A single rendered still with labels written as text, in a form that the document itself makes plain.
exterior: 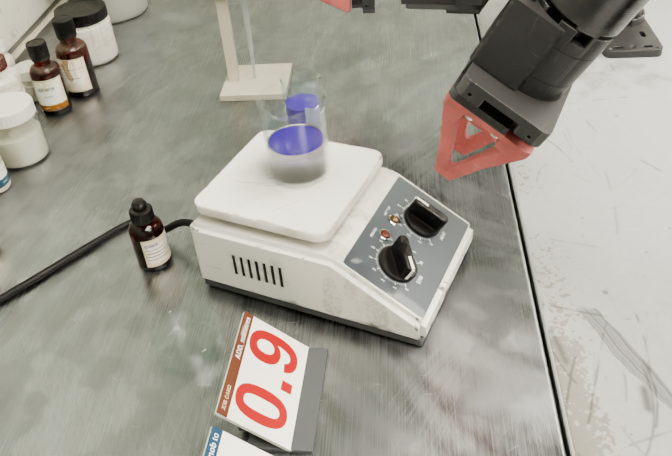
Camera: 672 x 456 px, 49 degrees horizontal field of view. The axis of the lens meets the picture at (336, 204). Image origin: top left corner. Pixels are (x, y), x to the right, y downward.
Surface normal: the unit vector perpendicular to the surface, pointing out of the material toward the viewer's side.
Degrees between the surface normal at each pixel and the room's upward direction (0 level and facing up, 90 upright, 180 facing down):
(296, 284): 90
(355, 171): 0
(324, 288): 90
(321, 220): 0
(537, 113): 31
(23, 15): 90
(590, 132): 0
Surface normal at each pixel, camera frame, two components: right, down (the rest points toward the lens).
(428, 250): 0.40, -0.58
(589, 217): -0.07, -0.79
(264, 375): 0.58, -0.60
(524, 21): -0.42, 0.58
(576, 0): -0.62, 0.39
